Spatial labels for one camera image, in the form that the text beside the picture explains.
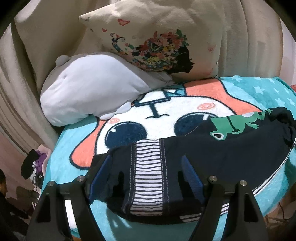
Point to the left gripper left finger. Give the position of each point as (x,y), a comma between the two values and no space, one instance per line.
(98,175)

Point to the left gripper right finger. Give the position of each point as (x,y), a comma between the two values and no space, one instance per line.
(193,179)

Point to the navy pants with striped waistband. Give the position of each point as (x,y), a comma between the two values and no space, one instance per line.
(147,185)

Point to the teal cartoon fleece blanket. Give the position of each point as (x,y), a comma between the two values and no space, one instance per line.
(164,113)

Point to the pile of dark clothes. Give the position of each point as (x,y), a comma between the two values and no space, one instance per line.
(32,167)

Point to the white grey plush pillow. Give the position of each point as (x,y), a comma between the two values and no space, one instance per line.
(100,84)

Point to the cream floral printed cushion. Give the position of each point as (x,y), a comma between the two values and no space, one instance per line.
(182,38)

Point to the beige upholstered headboard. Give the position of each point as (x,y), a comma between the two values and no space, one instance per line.
(258,40)

